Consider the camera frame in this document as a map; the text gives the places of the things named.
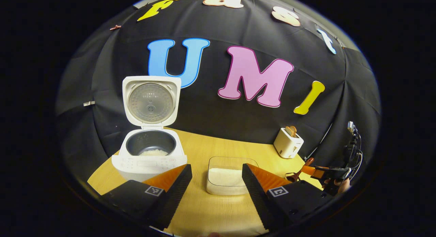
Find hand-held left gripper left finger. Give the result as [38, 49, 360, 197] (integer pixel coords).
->
[100, 164, 193, 231]

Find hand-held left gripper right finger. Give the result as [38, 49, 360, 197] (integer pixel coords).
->
[242, 163, 336, 231]

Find brown wooden spoon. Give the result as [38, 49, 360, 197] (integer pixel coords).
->
[285, 158, 314, 182]

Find white rice cooker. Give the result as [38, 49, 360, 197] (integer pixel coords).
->
[112, 76, 188, 182]

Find clear plastic rice container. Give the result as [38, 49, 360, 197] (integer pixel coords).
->
[206, 156, 259, 195]

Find white toaster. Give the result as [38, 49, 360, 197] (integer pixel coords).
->
[274, 127, 304, 159]

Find black backdrop cloth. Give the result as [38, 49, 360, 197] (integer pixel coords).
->
[56, 0, 381, 196]

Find black power cable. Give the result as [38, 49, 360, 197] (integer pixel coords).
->
[308, 123, 332, 159]

